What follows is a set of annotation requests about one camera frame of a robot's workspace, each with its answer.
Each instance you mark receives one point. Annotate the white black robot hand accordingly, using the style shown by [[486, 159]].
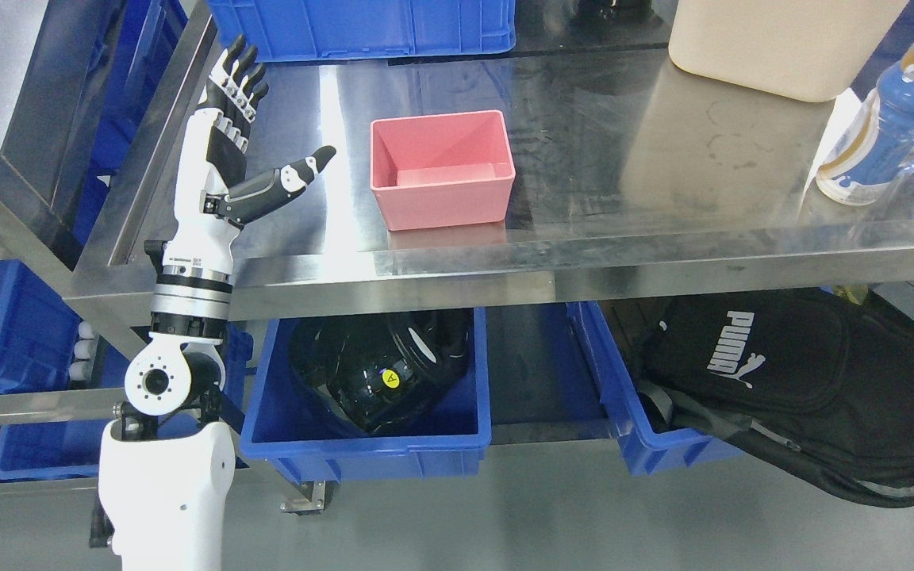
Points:
[[214, 198]]

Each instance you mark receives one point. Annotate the pink plastic storage box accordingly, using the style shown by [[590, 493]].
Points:
[[442, 170]]

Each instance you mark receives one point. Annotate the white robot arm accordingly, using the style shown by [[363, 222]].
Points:
[[166, 497]]

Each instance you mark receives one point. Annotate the blue bin left shelf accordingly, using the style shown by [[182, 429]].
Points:
[[37, 333]]

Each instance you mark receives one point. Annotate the beige plastic container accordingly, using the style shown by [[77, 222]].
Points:
[[809, 51]]

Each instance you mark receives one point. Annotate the blue crate on table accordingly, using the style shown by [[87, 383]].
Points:
[[307, 31]]

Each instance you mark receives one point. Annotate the black helmet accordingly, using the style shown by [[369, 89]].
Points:
[[377, 374]]

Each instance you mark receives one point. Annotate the blue bin with helmet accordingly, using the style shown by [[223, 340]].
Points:
[[304, 442]]

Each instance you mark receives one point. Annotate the blue bin with backpack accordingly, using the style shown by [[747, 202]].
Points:
[[644, 449]]

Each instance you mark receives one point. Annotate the black Puma backpack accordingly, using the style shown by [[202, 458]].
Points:
[[817, 386]]

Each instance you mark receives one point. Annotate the blue sports drink bottle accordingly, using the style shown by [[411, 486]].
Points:
[[878, 144]]

